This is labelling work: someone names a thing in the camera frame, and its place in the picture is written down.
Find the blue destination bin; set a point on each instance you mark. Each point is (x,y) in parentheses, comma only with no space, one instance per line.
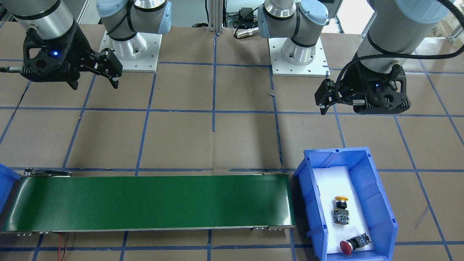
(7,179)

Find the red mushroom push button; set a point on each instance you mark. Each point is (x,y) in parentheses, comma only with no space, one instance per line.
(360,241)

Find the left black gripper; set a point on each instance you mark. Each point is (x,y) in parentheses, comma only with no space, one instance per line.
(357,82)

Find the yellow push button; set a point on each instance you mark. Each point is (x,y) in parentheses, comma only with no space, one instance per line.
(340,212)

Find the aluminium frame post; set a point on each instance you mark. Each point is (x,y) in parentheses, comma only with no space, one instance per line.
(215,15)

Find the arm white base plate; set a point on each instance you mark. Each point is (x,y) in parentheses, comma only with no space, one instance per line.
(139,54)
(289,59)

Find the green conveyor belt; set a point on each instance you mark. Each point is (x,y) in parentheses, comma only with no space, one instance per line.
(95,204)

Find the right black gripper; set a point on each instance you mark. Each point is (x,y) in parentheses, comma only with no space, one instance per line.
(77,47)

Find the blue source bin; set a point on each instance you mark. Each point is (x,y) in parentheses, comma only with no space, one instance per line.
(350,172)

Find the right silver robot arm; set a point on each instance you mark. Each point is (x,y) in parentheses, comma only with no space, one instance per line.
(122,19)

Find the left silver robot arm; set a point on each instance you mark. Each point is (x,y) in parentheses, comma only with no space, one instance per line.
(395,33)

